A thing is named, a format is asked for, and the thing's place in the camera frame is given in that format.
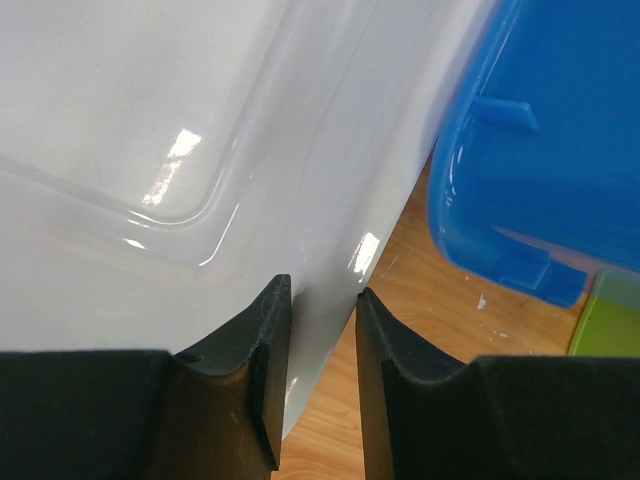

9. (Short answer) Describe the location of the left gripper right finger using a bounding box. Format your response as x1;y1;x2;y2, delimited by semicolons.
356;290;639;479

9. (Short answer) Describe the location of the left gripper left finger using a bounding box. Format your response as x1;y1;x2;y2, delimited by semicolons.
1;274;292;479

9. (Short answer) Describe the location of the green plastic basin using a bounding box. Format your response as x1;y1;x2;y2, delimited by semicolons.
568;270;639;357

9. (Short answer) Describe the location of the white plastic tub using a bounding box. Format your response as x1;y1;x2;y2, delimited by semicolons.
1;1;496;431

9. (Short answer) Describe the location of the blue plastic tub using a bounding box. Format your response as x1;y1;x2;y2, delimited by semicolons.
427;1;639;308

